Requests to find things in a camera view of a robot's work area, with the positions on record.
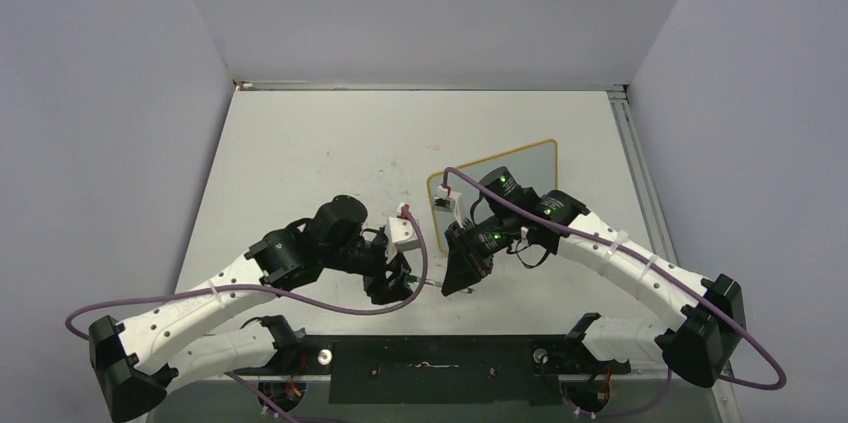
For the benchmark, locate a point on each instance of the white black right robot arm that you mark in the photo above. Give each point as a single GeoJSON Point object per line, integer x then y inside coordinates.
{"type": "Point", "coordinates": [696, 321]}

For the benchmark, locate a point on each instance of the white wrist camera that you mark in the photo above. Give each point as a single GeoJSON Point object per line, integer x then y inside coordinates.
{"type": "Point", "coordinates": [401, 232]}
{"type": "Point", "coordinates": [447, 200]}

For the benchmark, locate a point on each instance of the aluminium back rail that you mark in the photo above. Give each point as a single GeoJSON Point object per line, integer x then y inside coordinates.
{"type": "Point", "coordinates": [373, 86]}

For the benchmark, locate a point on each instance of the aluminium right side rail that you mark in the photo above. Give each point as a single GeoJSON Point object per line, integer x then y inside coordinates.
{"type": "Point", "coordinates": [652, 213]}

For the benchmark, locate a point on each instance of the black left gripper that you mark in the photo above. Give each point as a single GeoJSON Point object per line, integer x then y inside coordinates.
{"type": "Point", "coordinates": [381, 287]}

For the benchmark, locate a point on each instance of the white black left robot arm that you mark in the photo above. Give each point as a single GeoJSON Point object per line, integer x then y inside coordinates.
{"type": "Point", "coordinates": [176, 339]}

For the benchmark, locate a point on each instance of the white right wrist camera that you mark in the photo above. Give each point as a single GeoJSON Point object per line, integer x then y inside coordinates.
{"type": "Point", "coordinates": [447, 200]}

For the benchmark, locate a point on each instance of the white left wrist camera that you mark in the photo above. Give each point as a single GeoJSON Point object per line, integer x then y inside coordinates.
{"type": "Point", "coordinates": [401, 232]}

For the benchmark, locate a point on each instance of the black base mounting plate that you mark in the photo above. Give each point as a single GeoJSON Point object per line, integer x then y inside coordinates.
{"type": "Point", "coordinates": [444, 369]}

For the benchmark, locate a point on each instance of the yellow framed whiteboard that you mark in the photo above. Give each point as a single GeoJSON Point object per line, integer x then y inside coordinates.
{"type": "Point", "coordinates": [533, 166]}

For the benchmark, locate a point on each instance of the green capped whiteboard marker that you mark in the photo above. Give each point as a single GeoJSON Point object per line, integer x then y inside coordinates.
{"type": "Point", "coordinates": [434, 283]}

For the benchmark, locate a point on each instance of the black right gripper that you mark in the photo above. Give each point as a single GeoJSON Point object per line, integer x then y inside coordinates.
{"type": "Point", "coordinates": [465, 267]}

